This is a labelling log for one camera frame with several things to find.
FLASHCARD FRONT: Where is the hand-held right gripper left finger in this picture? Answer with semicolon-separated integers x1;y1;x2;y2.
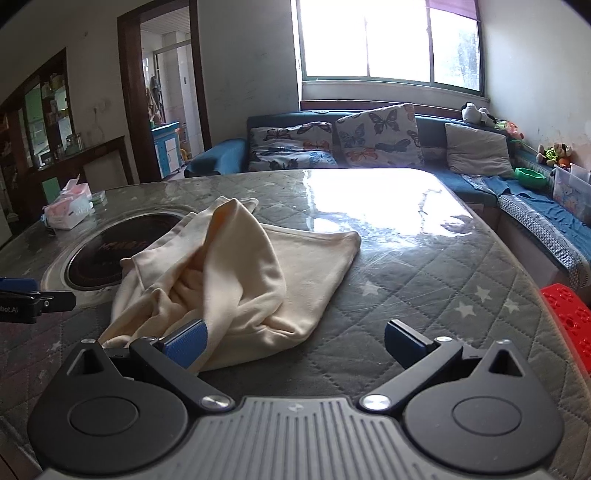
65;318;235;412

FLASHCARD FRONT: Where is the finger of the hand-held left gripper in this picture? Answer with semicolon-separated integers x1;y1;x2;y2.
38;291;77;313

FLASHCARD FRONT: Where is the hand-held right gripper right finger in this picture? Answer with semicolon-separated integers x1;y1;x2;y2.
360;318;527;412

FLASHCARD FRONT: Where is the cream cloth garment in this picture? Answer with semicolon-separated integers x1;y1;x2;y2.
99;196;362;376

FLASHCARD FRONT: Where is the round black induction cooker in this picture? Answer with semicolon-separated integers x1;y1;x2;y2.
44;210;195;305

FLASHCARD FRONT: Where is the pink white tissue pack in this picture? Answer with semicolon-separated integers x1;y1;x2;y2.
43;174;95;230

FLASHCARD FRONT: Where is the white chair back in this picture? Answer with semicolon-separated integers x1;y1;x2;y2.
82;150;131;192

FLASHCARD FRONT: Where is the dark wooden cabinet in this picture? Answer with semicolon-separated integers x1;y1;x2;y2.
0;48;136;222

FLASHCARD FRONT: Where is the red plastic stool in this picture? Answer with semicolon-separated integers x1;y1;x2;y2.
539;282;591;384

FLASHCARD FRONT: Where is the grey checkered sofa cover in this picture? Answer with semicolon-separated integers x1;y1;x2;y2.
498;194;591;289

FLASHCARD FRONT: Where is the small blue cabinet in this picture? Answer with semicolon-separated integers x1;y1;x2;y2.
151;121;182;180

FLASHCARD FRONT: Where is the blue sofa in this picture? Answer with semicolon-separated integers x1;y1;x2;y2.
185;111;591;291

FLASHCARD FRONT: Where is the blue cloth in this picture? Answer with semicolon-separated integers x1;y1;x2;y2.
464;174;589;252

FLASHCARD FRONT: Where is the grey pillow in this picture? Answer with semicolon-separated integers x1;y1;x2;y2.
444;122;516;180

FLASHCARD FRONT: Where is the large butterfly print pillow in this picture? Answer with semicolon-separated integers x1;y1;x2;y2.
335;104;424;168

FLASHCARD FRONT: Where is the green bowl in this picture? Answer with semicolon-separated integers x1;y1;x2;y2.
514;167;553;189

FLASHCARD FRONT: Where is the clear plastic storage box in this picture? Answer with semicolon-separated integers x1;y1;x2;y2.
549;162;591;214

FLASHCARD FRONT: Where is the colourful small toy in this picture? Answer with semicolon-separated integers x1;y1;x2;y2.
496;120;526;140

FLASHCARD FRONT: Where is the panda plush toy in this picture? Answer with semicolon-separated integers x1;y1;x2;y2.
462;102;498;128

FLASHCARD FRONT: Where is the colourful toy pile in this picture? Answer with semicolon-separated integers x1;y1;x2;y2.
536;143;573;168

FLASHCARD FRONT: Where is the window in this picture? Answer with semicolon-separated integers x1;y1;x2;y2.
291;0;490;99

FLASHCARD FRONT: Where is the purple window blind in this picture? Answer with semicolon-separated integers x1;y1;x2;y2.
425;0;481;21

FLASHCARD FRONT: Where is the dark wooden door frame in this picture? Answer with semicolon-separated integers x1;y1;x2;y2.
117;0;213;184

